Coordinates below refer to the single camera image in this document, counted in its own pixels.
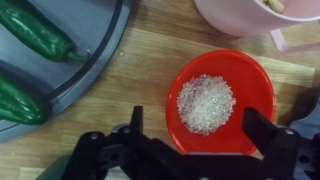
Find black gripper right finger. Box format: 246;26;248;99
242;107;300;161

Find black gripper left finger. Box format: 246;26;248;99
114;105;153;151

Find round gray tray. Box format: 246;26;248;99
0;0;133;144

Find green cucumber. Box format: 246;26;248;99
0;0;92;64
0;75;50;126

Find peanuts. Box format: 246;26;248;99
261;0;286;15

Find pink bowl with handle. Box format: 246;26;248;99
193;0;320;54

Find white rice grains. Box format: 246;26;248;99
176;73;237;136

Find small red bowl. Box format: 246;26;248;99
165;49;276;157

